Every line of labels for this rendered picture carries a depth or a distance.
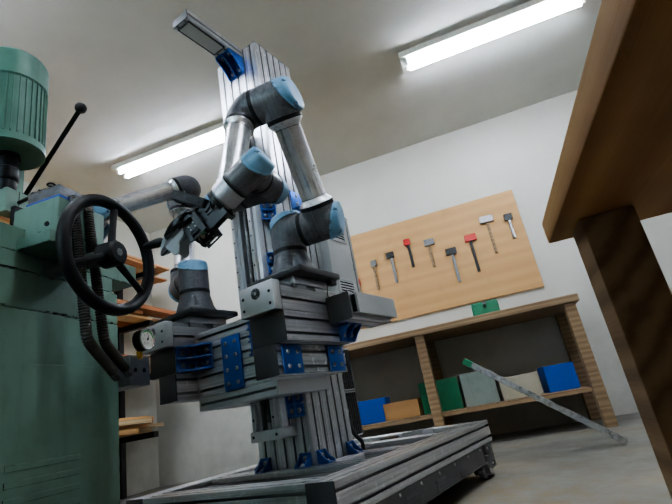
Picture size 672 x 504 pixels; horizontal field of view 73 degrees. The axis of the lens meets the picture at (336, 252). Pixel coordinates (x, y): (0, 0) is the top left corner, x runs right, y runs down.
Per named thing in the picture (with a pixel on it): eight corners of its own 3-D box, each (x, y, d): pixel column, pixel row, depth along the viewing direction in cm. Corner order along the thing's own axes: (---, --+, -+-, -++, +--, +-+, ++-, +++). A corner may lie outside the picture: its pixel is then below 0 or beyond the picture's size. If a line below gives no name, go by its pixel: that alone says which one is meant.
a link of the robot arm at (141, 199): (212, 185, 196) (96, 223, 165) (204, 197, 205) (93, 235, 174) (198, 163, 197) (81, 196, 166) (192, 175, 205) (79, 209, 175)
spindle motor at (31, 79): (1, 129, 116) (9, 35, 126) (-50, 150, 120) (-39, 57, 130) (60, 161, 132) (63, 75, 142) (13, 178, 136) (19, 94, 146)
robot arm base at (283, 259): (291, 288, 162) (287, 262, 165) (325, 275, 155) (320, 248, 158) (262, 282, 150) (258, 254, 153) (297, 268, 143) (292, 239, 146)
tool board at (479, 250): (544, 285, 371) (511, 188, 401) (319, 337, 424) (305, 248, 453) (544, 286, 375) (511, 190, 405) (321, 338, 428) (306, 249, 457)
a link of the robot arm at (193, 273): (182, 287, 172) (180, 254, 176) (174, 297, 182) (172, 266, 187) (214, 287, 178) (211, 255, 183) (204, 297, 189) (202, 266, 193)
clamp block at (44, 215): (56, 229, 102) (57, 194, 105) (9, 245, 106) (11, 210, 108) (105, 248, 116) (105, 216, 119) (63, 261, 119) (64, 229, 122)
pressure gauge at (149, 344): (141, 356, 123) (140, 326, 125) (129, 359, 123) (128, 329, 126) (156, 357, 128) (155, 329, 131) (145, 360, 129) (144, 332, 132)
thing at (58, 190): (59, 197, 107) (59, 177, 109) (22, 210, 109) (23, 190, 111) (101, 216, 119) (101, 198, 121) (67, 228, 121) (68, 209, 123)
